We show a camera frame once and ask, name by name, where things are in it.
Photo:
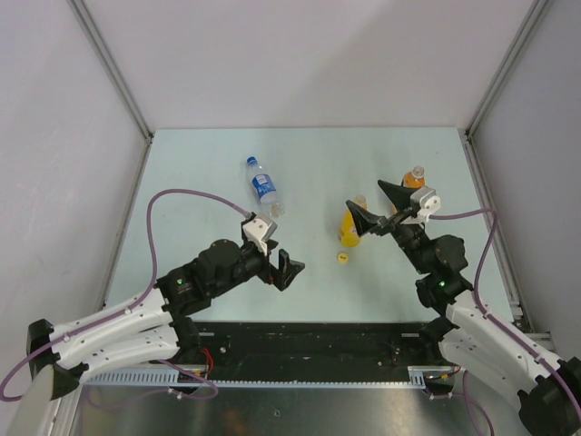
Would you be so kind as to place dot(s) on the aluminium frame post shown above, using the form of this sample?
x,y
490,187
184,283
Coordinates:
x,y
516,49
96,40

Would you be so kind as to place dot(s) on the yellow juice bottle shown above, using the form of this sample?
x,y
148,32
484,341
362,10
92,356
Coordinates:
x,y
347,233

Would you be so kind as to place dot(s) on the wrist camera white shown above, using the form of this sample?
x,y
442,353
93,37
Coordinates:
x,y
424,202
259,229

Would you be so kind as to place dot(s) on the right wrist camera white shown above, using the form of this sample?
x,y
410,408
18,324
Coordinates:
x,y
424,202

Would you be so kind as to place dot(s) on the grey slotted cable duct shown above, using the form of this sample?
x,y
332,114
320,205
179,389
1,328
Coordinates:
x,y
413,377

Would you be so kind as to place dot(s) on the right aluminium frame post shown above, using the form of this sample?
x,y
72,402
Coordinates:
x,y
516,49

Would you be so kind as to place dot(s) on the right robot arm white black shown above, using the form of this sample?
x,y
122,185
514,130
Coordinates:
x,y
543,387

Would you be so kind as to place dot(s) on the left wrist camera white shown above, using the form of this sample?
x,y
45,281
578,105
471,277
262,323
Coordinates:
x,y
259,229

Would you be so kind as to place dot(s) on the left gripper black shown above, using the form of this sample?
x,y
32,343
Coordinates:
x,y
280,276

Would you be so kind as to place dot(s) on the orange tea bottle blue label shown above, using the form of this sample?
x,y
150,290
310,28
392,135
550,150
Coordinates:
x,y
414,179

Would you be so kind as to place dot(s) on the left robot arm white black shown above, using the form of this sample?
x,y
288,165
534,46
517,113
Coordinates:
x,y
152,326

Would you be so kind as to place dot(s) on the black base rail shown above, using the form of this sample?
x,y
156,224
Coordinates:
x,y
308,351

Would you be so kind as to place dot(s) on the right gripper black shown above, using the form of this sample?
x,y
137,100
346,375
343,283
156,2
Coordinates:
x,y
369,222

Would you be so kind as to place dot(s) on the left aluminium frame post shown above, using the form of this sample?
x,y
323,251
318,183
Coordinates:
x,y
96,40

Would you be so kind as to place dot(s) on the clear water bottle blue label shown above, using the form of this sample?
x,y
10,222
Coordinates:
x,y
264,188

